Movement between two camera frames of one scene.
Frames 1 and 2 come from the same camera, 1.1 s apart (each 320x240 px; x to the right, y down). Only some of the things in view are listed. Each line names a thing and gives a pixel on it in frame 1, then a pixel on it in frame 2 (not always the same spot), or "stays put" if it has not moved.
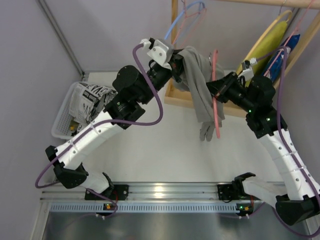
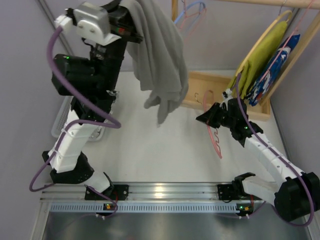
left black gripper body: x=177 y=62 to x=126 y=31
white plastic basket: x=61 y=127 stays put
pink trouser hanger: x=214 y=73 to x=209 y=129
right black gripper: x=222 y=89 to x=222 y=115
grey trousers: x=197 y=70 to x=159 y=61
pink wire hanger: x=201 y=10 stays put
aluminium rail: x=164 y=192 stays put
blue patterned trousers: x=274 y=66 stays put
